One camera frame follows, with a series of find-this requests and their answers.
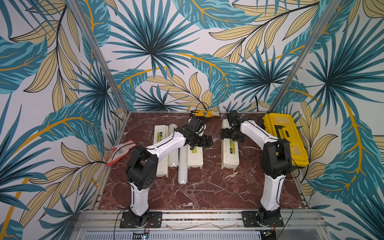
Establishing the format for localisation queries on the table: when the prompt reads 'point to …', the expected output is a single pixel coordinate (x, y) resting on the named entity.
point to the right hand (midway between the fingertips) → (229, 138)
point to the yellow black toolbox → (282, 126)
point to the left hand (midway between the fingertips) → (206, 145)
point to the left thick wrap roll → (173, 157)
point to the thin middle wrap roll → (183, 166)
